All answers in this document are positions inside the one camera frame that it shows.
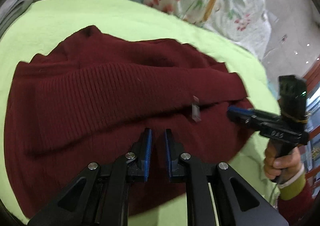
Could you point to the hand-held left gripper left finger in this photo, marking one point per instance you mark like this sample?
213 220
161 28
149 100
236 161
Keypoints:
148 146

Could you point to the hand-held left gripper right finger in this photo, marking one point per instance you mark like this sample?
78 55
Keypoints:
168 146

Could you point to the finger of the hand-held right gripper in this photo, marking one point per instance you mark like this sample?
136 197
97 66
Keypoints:
240 113

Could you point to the dark red knit sweater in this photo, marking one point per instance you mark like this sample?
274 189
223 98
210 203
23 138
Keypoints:
100 96

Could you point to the person's right forearm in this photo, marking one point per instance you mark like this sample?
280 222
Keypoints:
297 196

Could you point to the person's right hand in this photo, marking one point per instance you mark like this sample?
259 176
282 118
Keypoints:
287 163

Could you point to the reddish wooden furniture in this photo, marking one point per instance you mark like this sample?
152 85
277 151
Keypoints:
313 78

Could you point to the white floral quilt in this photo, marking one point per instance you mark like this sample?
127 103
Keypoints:
225 15

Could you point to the light green bed sheet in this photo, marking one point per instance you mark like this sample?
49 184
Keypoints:
100 15

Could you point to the grey folded towel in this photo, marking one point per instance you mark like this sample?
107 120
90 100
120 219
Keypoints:
12 8

